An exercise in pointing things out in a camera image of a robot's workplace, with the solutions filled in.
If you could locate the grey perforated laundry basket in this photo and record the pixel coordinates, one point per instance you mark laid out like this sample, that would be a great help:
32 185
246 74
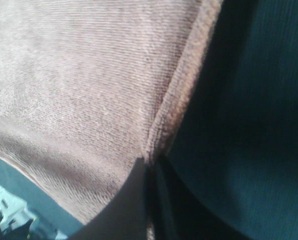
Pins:
19 221

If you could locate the brown microfiber towel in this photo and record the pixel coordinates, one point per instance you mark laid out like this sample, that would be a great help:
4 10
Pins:
89 86

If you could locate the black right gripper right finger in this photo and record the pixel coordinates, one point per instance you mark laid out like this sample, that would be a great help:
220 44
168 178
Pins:
177 214

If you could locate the dark table cloth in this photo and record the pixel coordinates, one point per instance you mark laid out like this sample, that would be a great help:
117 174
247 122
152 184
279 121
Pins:
236 149

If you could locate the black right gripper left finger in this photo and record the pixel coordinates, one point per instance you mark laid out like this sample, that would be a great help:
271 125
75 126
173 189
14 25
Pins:
125 217

